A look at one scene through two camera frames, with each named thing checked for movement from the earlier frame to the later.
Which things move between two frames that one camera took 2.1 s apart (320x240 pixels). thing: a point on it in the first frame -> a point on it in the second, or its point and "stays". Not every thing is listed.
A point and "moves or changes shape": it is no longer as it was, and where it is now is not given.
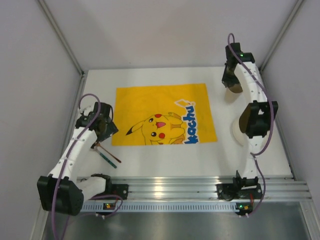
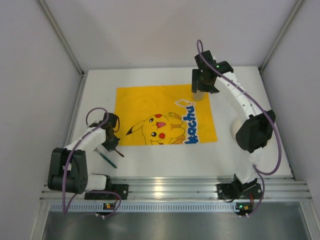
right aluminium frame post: x=298 y=5 stays
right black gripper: x=230 y=81 -> x=203 y=86
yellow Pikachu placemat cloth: x=163 y=114 stays
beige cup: x=233 y=93 moves or changes shape
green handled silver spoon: x=105 y=158 stays
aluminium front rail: x=277 y=188 stays
